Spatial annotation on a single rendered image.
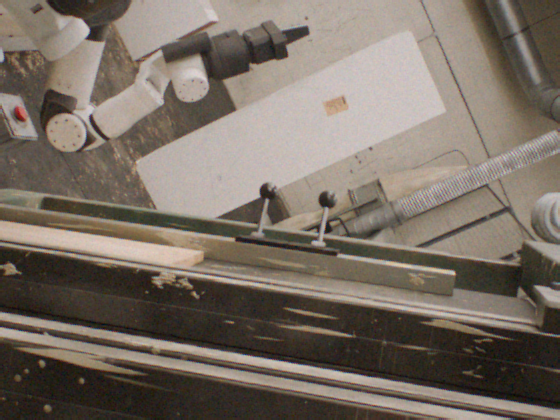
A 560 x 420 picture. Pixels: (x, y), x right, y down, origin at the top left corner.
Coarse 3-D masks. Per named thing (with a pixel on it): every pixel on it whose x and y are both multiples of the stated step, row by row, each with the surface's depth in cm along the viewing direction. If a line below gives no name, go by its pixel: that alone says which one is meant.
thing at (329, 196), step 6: (324, 192) 146; (330, 192) 146; (324, 198) 145; (330, 198) 145; (336, 198) 146; (324, 204) 146; (330, 204) 145; (324, 210) 145; (324, 216) 145; (324, 222) 144; (324, 228) 144; (318, 240) 143; (312, 246) 142; (318, 246) 141; (324, 246) 142
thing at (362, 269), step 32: (32, 224) 150; (64, 224) 149; (96, 224) 148; (128, 224) 148; (224, 256) 143; (256, 256) 142; (288, 256) 141; (320, 256) 140; (352, 256) 143; (416, 288) 137; (448, 288) 136
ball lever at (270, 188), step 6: (264, 186) 148; (270, 186) 147; (264, 192) 147; (270, 192) 147; (276, 192) 148; (264, 198) 148; (270, 198) 148; (264, 204) 147; (264, 210) 147; (264, 216) 146; (258, 228) 145; (252, 234) 144; (258, 234) 144; (264, 234) 144
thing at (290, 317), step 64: (0, 256) 86; (64, 256) 84; (128, 320) 83; (192, 320) 82; (256, 320) 81; (320, 320) 80; (384, 320) 78; (448, 320) 77; (512, 320) 80; (512, 384) 76
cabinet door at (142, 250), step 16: (0, 224) 140; (16, 224) 143; (32, 240) 128; (48, 240) 130; (64, 240) 133; (80, 240) 135; (96, 240) 136; (112, 240) 138; (128, 256) 124; (144, 256) 125; (160, 256) 127; (176, 256) 129; (192, 256) 132
